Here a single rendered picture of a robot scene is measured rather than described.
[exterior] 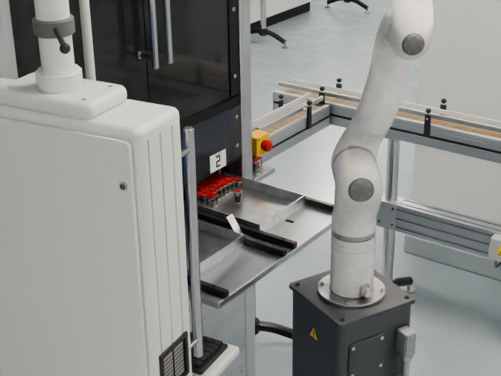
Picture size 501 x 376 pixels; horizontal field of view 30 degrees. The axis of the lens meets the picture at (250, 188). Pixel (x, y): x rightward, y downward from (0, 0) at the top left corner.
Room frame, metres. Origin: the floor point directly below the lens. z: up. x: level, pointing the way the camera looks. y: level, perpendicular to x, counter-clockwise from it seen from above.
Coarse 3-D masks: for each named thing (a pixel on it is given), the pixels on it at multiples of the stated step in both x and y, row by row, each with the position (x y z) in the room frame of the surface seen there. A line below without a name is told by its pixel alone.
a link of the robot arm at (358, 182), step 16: (336, 160) 2.25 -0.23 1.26; (352, 160) 2.19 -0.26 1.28; (368, 160) 2.20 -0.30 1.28; (336, 176) 2.19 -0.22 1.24; (352, 176) 2.14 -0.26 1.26; (368, 176) 2.14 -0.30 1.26; (336, 192) 2.17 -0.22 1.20; (352, 192) 2.13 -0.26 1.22; (368, 192) 2.13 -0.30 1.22; (336, 208) 2.19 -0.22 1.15; (352, 208) 2.16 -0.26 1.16; (368, 208) 2.16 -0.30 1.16; (336, 224) 2.22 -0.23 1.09; (352, 224) 2.19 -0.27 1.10; (368, 224) 2.20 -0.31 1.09; (352, 240) 2.20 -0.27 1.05
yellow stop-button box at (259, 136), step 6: (252, 132) 3.05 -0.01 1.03; (258, 132) 3.05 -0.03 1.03; (264, 132) 3.05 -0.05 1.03; (252, 138) 3.00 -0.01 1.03; (258, 138) 3.00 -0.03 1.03; (264, 138) 3.02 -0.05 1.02; (252, 144) 3.00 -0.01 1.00; (258, 144) 2.99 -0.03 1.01; (252, 150) 3.00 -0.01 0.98; (258, 150) 2.99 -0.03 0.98; (258, 156) 2.99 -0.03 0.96
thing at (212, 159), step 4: (220, 152) 2.83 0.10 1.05; (224, 152) 2.85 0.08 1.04; (212, 156) 2.80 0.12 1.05; (220, 156) 2.83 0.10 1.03; (224, 156) 2.85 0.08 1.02; (212, 160) 2.80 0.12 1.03; (216, 160) 2.81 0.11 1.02; (224, 160) 2.85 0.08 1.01; (212, 164) 2.80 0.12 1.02; (224, 164) 2.85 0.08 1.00; (212, 168) 2.80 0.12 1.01; (216, 168) 2.81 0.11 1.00; (220, 168) 2.83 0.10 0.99
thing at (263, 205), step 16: (256, 192) 2.87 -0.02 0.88; (272, 192) 2.85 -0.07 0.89; (288, 192) 2.81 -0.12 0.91; (208, 208) 2.68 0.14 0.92; (224, 208) 2.75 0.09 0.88; (240, 208) 2.75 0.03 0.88; (256, 208) 2.75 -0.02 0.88; (272, 208) 2.74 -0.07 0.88; (288, 208) 2.69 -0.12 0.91; (256, 224) 2.57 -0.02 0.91; (272, 224) 2.62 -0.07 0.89
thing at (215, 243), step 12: (204, 228) 2.59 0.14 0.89; (216, 228) 2.56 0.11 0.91; (204, 240) 2.53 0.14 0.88; (216, 240) 2.53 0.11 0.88; (228, 240) 2.52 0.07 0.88; (240, 240) 2.48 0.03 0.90; (204, 252) 2.45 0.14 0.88; (216, 252) 2.39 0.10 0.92; (228, 252) 2.43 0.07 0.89; (204, 264) 2.34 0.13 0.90
